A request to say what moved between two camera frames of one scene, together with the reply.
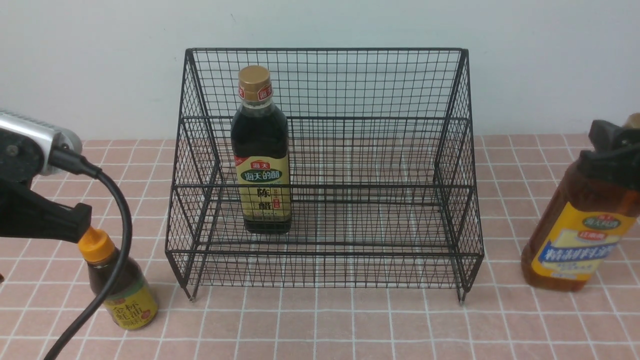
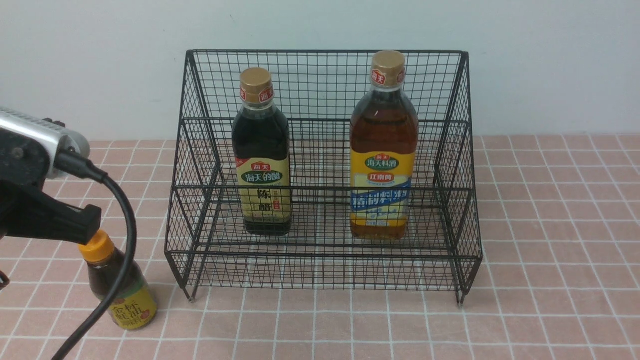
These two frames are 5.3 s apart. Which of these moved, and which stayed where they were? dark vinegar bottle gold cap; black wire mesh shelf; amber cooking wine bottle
Moved: amber cooking wine bottle
Stayed: dark vinegar bottle gold cap; black wire mesh shelf
